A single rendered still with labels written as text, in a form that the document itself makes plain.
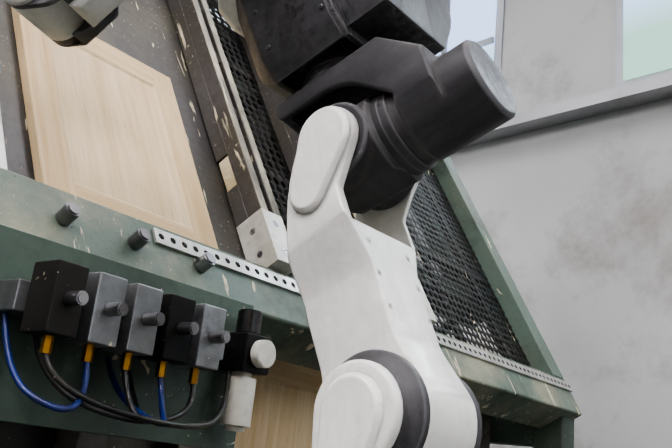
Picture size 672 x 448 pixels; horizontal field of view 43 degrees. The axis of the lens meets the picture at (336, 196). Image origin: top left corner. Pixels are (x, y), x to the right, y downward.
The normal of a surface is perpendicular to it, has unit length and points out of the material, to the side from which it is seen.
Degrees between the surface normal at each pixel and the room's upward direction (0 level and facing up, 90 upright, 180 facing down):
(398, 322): 64
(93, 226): 60
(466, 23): 90
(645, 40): 90
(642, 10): 90
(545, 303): 90
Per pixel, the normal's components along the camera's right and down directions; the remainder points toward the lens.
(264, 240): -0.60, -0.31
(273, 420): 0.79, -0.11
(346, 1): -0.45, 0.08
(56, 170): 0.74, -0.57
